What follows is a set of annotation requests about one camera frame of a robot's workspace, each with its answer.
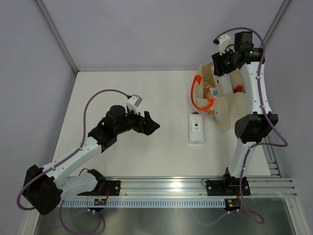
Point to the canvas tote bag orange handles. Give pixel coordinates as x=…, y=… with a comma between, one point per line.
x=223, y=110

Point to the green bottle red cap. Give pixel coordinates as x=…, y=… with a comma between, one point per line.
x=238, y=89

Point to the white rectangular bottle black cap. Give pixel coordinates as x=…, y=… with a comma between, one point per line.
x=195, y=128

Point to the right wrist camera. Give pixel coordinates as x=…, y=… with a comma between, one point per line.
x=223, y=42

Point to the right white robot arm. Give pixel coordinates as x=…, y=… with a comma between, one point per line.
x=259, y=120

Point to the aluminium frame post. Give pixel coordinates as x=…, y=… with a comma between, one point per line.
x=43, y=10
x=276, y=20

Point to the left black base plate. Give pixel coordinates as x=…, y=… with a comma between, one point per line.
x=111, y=188

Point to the white slotted cable duct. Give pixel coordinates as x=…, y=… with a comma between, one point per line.
x=144, y=203

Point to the right aluminium frame post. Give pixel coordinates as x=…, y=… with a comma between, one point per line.
x=276, y=20

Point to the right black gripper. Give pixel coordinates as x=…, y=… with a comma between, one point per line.
x=220, y=69

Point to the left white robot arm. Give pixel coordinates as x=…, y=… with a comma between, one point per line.
x=98, y=140

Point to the left aluminium frame post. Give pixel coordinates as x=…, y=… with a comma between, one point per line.
x=43, y=10

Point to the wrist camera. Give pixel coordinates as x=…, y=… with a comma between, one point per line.
x=133, y=103
x=223, y=42

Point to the peach bottle pink cap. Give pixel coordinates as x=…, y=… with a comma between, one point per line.
x=209, y=91

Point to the aluminium mounting rail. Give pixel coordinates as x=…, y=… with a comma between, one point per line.
x=165, y=187

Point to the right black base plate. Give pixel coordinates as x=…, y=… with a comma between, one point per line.
x=231, y=188

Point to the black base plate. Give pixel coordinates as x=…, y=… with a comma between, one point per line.
x=231, y=188
x=111, y=188

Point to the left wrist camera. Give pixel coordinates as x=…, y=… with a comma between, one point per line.
x=133, y=103

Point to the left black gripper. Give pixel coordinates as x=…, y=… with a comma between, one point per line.
x=149, y=126

